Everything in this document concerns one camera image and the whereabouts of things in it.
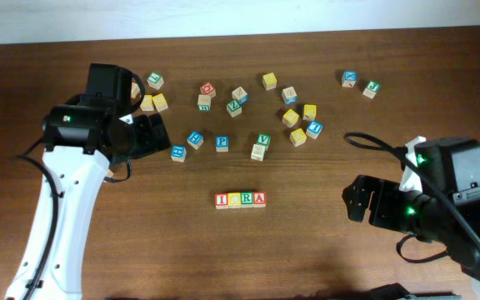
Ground red I block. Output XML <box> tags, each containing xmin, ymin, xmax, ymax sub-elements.
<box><xmin>214</xmin><ymin>193</ymin><xmax>228</xmax><ymax>209</ymax></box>

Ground yellow C block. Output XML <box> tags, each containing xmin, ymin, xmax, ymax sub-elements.
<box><xmin>227</xmin><ymin>192</ymin><xmax>242</xmax><ymax>208</ymax></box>

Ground green R block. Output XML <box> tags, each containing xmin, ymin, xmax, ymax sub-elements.
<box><xmin>240</xmin><ymin>192</ymin><xmax>253</xmax><ymax>208</ymax></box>

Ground red A block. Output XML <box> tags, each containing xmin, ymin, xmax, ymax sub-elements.
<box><xmin>253</xmin><ymin>192</ymin><xmax>267</xmax><ymax>208</ymax></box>

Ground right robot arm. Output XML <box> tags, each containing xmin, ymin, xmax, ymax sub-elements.
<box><xmin>342</xmin><ymin>132</ymin><xmax>480</xmax><ymax>291</ymax></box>

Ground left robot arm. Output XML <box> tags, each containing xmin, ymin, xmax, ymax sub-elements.
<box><xmin>5</xmin><ymin>63</ymin><xmax>171</xmax><ymax>299</ymax></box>

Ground yellow block upper left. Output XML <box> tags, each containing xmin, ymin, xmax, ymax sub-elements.
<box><xmin>140</xmin><ymin>94</ymin><xmax>154</xmax><ymax>112</ymax></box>

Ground blue E block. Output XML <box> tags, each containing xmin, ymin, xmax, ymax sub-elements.
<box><xmin>171</xmin><ymin>145</ymin><xmax>187</xmax><ymax>163</ymax></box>

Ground yellow block beside it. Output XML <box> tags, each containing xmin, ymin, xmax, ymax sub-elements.
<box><xmin>152</xmin><ymin>93</ymin><xmax>168</xmax><ymax>112</ymax></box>

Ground blue F block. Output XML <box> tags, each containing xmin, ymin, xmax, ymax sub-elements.
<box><xmin>187</xmin><ymin>131</ymin><xmax>204</xmax><ymax>150</ymax></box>

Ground plain wooden block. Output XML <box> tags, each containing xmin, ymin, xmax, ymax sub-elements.
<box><xmin>131</xmin><ymin>82</ymin><xmax>140</xmax><ymax>98</ymax></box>

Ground green L block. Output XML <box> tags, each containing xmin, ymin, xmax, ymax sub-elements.
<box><xmin>147</xmin><ymin>72</ymin><xmax>164</xmax><ymax>90</ymax></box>

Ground wooden block green side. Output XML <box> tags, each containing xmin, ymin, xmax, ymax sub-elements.
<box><xmin>197</xmin><ymin>94</ymin><xmax>212</xmax><ymax>112</ymax></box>

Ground blue P block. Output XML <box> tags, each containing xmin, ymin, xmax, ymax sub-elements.
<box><xmin>215</xmin><ymin>135</ymin><xmax>229</xmax><ymax>153</ymax></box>

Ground red block top centre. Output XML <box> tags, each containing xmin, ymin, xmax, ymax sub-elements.
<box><xmin>200</xmin><ymin>82</ymin><xmax>216</xmax><ymax>98</ymax></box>

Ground green Z block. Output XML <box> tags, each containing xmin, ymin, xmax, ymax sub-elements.
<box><xmin>226</xmin><ymin>100</ymin><xmax>243</xmax><ymax>118</ymax></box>

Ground wooden leaf block blue side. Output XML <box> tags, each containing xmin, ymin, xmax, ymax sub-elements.
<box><xmin>232</xmin><ymin>87</ymin><xmax>248</xmax><ymax>105</ymax></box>

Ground wooden picture block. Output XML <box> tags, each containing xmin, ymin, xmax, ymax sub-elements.
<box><xmin>251</xmin><ymin>144</ymin><xmax>266</xmax><ymax>161</ymax></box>

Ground blue I block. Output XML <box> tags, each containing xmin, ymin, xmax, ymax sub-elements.
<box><xmin>306</xmin><ymin>121</ymin><xmax>323</xmax><ymax>139</ymax></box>

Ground green V block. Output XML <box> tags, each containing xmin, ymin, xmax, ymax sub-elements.
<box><xmin>257</xmin><ymin>133</ymin><xmax>272</xmax><ymax>150</ymax></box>

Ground yellow block right lower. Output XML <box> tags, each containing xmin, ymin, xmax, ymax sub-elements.
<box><xmin>290</xmin><ymin>128</ymin><xmax>307</xmax><ymax>147</ymax></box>

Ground green J block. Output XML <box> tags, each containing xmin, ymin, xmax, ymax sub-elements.
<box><xmin>362</xmin><ymin>81</ymin><xmax>381</xmax><ymax>99</ymax></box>

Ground yellow block right upper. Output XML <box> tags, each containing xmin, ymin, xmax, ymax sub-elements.
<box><xmin>302</xmin><ymin>104</ymin><xmax>317</xmax><ymax>121</ymax></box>

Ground yellow block top centre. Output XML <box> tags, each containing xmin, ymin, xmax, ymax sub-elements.
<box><xmin>262</xmin><ymin>72</ymin><xmax>278</xmax><ymax>91</ymax></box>

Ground yellow block right cluster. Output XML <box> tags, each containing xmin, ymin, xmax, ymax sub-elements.
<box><xmin>282</xmin><ymin>109</ymin><xmax>299</xmax><ymax>128</ymax></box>

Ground blue X block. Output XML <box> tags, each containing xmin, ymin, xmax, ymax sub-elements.
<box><xmin>341</xmin><ymin>70</ymin><xmax>358</xmax><ymax>88</ymax></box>

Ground wooden block blue D side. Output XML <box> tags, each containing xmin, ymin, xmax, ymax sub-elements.
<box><xmin>282</xmin><ymin>87</ymin><xmax>298</xmax><ymax>105</ymax></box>

